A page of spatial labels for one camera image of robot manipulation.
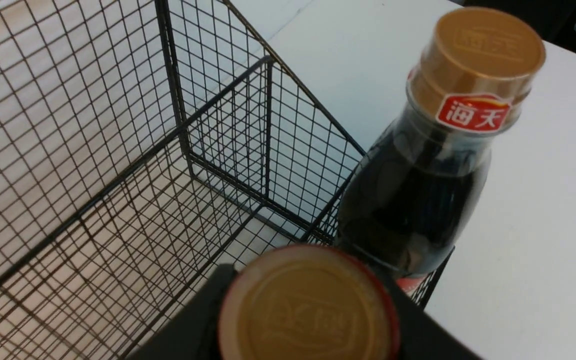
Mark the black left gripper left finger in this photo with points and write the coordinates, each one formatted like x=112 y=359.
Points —
x=192 y=333

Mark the black wire mesh shelf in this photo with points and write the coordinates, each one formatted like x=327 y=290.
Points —
x=142 y=143

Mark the vinegar bottle cream label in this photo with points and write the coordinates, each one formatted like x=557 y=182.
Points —
x=415 y=189

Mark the soy sauce bottle red label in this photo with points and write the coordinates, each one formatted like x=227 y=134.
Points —
x=308 y=302

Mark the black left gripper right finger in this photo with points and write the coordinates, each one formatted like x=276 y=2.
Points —
x=416 y=336

